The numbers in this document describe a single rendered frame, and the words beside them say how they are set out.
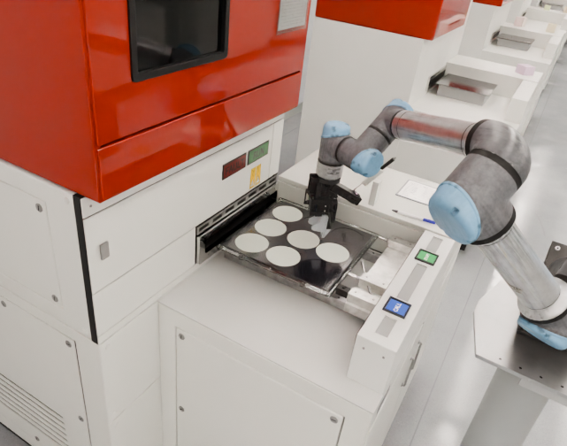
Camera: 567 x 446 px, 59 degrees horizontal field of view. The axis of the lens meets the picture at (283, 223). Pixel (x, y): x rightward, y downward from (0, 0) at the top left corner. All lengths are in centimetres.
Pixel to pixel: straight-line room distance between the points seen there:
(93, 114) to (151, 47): 18
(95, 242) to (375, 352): 65
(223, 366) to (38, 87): 80
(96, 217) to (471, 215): 74
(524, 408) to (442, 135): 90
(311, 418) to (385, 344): 29
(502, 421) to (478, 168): 97
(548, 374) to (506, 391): 24
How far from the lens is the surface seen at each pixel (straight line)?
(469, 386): 254
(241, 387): 138
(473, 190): 97
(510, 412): 173
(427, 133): 119
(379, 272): 148
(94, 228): 110
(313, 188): 143
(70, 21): 92
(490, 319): 156
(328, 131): 134
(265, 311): 136
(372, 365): 119
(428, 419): 233
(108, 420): 151
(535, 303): 122
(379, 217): 162
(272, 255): 143
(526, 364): 147
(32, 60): 102
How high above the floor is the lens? 173
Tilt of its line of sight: 32 degrees down
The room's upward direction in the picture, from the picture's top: 7 degrees clockwise
